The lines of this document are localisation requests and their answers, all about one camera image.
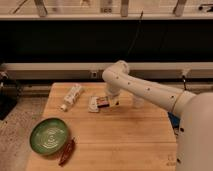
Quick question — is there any black orange whiteboard eraser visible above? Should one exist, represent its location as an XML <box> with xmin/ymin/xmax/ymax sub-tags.
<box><xmin>97</xmin><ymin>97</ymin><xmax>109</xmax><ymax>107</ymax></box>

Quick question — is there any black floor cable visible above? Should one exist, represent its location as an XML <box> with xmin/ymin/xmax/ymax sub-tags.
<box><xmin>180</xmin><ymin>75</ymin><xmax>188</xmax><ymax>91</ymax></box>

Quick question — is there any green ribbed bowl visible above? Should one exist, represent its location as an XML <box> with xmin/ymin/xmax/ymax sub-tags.
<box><xmin>29</xmin><ymin>118</ymin><xmax>69</xmax><ymax>156</ymax></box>

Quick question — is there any blue black connector box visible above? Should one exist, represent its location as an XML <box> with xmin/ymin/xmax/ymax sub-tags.
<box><xmin>168</xmin><ymin>113</ymin><xmax>180</xmax><ymax>134</ymax></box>

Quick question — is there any black hanging cable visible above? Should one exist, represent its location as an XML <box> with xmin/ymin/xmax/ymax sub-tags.
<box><xmin>124</xmin><ymin>10</ymin><xmax>145</xmax><ymax>63</ymax></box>

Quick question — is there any clear plastic cup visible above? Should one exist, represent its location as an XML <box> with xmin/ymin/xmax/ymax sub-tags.
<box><xmin>132</xmin><ymin>95</ymin><xmax>145</xmax><ymax>109</ymax></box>

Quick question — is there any black object at left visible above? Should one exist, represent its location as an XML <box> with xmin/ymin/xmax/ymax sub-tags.
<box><xmin>0</xmin><ymin>71</ymin><xmax>21</xmax><ymax>121</ymax></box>

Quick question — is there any white plastic bottle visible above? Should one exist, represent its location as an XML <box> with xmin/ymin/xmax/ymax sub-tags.
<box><xmin>60</xmin><ymin>84</ymin><xmax>83</xmax><ymax>112</ymax></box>

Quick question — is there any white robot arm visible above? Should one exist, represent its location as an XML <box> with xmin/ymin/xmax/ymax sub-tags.
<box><xmin>102</xmin><ymin>60</ymin><xmax>213</xmax><ymax>171</ymax></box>

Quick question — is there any red chili pepper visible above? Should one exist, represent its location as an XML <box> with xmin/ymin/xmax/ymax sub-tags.
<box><xmin>59</xmin><ymin>139</ymin><xmax>75</xmax><ymax>166</ymax></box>

